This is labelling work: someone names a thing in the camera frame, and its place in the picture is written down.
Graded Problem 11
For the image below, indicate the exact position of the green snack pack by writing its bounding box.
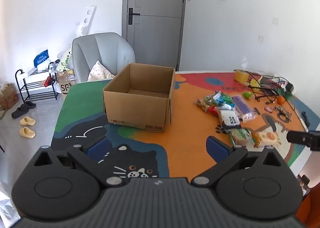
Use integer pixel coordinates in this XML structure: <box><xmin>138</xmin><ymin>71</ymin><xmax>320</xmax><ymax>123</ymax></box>
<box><xmin>228</xmin><ymin>128</ymin><xmax>255</xmax><ymax>146</ymax></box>

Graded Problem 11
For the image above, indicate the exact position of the purple mochi snack pack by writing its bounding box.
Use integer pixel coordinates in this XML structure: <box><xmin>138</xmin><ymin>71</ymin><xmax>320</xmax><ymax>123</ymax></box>
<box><xmin>231</xmin><ymin>95</ymin><xmax>257</xmax><ymax>122</ymax></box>

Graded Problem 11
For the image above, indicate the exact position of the orange biscuit snack pack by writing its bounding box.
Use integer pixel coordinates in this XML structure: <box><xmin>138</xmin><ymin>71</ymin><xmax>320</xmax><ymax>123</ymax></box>
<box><xmin>251</xmin><ymin>131</ymin><xmax>281</xmax><ymax>147</ymax></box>

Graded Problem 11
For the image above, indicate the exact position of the red candy packet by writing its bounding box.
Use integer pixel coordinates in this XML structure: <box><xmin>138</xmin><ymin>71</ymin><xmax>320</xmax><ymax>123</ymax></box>
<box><xmin>208</xmin><ymin>106</ymin><xmax>219</xmax><ymax>117</ymax></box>

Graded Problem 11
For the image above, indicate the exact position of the blue green snack bag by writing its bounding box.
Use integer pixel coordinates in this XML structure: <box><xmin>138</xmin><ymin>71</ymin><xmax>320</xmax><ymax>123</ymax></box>
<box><xmin>213</xmin><ymin>91</ymin><xmax>235</xmax><ymax>111</ymax></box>

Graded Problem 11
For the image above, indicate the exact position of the key bunch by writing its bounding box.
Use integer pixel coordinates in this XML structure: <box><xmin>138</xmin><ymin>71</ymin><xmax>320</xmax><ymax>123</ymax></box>
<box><xmin>273</xmin><ymin>106</ymin><xmax>292</xmax><ymax>122</ymax></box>

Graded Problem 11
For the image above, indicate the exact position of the colourful cartoon table mat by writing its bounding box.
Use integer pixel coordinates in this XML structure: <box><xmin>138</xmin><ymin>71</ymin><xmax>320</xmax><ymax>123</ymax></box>
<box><xmin>49</xmin><ymin>70</ymin><xmax>313</xmax><ymax>178</ymax></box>

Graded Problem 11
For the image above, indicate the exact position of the orange fruit toy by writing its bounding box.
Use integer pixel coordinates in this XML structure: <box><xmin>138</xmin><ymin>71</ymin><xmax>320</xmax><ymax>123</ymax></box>
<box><xmin>277</xmin><ymin>95</ymin><xmax>286</xmax><ymax>105</ymax></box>

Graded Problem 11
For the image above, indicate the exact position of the pink small object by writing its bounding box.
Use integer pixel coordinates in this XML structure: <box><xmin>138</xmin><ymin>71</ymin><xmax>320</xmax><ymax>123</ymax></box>
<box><xmin>264</xmin><ymin>107</ymin><xmax>273</xmax><ymax>113</ymax></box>

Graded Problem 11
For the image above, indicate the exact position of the green patterned snack bag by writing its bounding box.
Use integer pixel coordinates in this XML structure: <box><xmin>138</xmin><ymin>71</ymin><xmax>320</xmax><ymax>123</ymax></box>
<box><xmin>194</xmin><ymin>94</ymin><xmax>215</xmax><ymax>112</ymax></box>

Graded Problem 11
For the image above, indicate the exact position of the green small toy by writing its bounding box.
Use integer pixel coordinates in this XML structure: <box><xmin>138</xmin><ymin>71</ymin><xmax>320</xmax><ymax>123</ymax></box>
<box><xmin>242</xmin><ymin>91</ymin><xmax>253</xmax><ymax>99</ymax></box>

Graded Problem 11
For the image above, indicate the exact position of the yellow slipper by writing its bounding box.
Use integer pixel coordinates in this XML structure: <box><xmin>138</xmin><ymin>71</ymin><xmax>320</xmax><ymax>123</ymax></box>
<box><xmin>20</xmin><ymin>116</ymin><xmax>36</xmax><ymax>126</ymax></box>
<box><xmin>19</xmin><ymin>127</ymin><xmax>36</xmax><ymax>139</ymax></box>

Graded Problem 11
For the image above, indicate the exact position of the yellow toy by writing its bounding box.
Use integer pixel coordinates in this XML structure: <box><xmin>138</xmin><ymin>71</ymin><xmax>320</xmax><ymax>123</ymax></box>
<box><xmin>249</xmin><ymin>78</ymin><xmax>261</xmax><ymax>90</ymax></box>

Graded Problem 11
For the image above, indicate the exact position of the brown cardboard box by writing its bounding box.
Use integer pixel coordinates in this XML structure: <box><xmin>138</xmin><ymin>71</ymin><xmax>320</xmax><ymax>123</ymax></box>
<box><xmin>103</xmin><ymin>63</ymin><xmax>175</xmax><ymax>132</ymax></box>

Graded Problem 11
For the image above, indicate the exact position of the yellow tape roll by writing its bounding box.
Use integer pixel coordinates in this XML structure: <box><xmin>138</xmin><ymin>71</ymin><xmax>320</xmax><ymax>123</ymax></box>
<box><xmin>234</xmin><ymin>69</ymin><xmax>249</xmax><ymax>85</ymax></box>

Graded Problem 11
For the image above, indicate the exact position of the black slipper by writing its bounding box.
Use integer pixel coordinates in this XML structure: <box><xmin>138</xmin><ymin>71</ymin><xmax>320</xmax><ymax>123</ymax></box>
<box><xmin>11</xmin><ymin>107</ymin><xmax>29</xmax><ymax>119</ymax></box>
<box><xmin>21</xmin><ymin>101</ymin><xmax>36</xmax><ymax>110</ymax></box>

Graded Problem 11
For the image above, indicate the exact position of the brown SF paper bag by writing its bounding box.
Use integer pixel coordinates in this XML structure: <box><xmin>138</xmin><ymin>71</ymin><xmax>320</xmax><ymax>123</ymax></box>
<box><xmin>57</xmin><ymin>70</ymin><xmax>77</xmax><ymax>99</ymax></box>

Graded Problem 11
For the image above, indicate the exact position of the cream dotted cushion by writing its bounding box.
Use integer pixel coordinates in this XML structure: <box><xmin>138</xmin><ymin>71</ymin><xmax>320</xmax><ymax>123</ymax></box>
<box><xmin>87</xmin><ymin>61</ymin><xmax>114</xmax><ymax>82</ymax></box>

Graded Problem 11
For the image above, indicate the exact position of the red object on rack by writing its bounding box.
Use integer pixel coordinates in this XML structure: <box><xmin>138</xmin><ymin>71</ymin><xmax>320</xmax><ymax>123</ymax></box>
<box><xmin>43</xmin><ymin>75</ymin><xmax>55</xmax><ymax>87</ymax></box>

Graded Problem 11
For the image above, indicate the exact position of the black metal shoe rack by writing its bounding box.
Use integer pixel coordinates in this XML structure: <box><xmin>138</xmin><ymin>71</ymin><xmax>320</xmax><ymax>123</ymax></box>
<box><xmin>15</xmin><ymin>67</ymin><xmax>59</xmax><ymax>103</ymax></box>

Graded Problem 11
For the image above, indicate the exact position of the small brown carton on floor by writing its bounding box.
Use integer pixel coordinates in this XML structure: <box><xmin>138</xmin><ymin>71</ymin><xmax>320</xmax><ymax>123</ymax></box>
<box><xmin>0</xmin><ymin>82</ymin><xmax>18</xmax><ymax>110</ymax></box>

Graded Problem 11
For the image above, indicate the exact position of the grey upholstered armchair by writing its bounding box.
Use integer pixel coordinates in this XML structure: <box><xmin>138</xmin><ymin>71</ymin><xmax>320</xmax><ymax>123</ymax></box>
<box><xmin>72</xmin><ymin>32</ymin><xmax>136</xmax><ymax>83</ymax></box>

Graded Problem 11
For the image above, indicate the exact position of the blue plastic bag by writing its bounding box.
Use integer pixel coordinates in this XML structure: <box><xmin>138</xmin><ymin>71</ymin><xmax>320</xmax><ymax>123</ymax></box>
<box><xmin>34</xmin><ymin>49</ymin><xmax>49</xmax><ymax>68</ymax></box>

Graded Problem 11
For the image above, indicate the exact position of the white foam packing piece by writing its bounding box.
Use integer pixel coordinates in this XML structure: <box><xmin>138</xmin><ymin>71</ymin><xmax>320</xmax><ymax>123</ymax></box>
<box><xmin>74</xmin><ymin>6</ymin><xmax>96</xmax><ymax>38</ymax></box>

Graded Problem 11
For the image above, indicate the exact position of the grey interior door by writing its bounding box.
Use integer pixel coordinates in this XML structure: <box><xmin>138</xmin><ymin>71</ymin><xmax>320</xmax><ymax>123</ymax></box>
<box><xmin>121</xmin><ymin>0</ymin><xmax>185</xmax><ymax>68</ymax></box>

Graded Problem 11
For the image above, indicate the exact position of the black cables tangle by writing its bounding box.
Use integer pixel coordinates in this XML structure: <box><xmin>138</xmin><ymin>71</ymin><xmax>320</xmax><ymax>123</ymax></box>
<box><xmin>235</xmin><ymin>69</ymin><xmax>296</xmax><ymax>105</ymax></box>

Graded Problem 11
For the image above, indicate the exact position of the black door handle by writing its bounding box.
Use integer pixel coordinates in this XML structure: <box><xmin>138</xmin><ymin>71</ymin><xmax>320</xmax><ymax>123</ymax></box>
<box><xmin>128</xmin><ymin>8</ymin><xmax>140</xmax><ymax>25</ymax></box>

